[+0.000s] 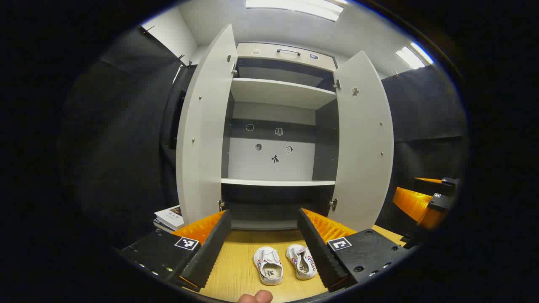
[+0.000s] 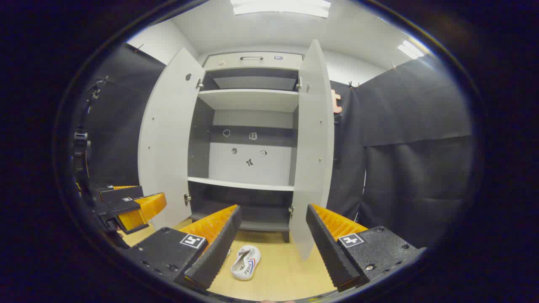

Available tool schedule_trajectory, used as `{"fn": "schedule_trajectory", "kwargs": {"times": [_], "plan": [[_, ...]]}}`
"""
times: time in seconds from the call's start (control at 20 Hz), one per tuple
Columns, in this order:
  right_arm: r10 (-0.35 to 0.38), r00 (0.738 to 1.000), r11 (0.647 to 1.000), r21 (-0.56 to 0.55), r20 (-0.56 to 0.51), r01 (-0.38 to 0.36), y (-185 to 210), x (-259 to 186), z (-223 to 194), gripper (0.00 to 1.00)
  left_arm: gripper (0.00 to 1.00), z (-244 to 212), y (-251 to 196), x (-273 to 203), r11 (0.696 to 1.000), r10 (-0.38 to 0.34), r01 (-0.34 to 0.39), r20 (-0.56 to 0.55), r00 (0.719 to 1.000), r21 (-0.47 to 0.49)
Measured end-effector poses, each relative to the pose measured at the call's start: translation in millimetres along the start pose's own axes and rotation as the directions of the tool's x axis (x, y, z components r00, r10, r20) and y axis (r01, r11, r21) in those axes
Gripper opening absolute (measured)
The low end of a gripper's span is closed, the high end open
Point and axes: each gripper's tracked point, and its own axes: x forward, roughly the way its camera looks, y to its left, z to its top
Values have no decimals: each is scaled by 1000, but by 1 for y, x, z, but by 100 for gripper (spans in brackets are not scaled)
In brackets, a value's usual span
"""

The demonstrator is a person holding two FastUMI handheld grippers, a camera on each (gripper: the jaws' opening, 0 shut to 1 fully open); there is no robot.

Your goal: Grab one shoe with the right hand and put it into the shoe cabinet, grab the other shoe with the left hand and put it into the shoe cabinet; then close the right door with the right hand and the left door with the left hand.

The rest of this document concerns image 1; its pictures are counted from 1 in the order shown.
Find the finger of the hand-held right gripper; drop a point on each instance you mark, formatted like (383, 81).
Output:
(414, 206)
(448, 182)

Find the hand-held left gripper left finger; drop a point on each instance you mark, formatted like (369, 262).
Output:
(208, 252)

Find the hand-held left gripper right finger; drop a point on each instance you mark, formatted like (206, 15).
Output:
(322, 252)

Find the white canvas shoe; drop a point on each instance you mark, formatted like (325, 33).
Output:
(301, 263)
(267, 265)

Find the white cabinet door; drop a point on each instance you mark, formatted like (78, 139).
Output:
(364, 147)
(206, 126)

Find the white shoe cabinet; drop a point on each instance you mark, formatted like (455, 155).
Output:
(273, 92)

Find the white cover book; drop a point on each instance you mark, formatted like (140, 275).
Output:
(170, 216)

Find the black book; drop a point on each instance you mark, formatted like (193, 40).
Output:
(162, 227)

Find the small ceiling light panel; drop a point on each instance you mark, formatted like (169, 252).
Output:
(414, 57)

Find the long ceiling light panel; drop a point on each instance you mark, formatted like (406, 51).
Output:
(294, 7)

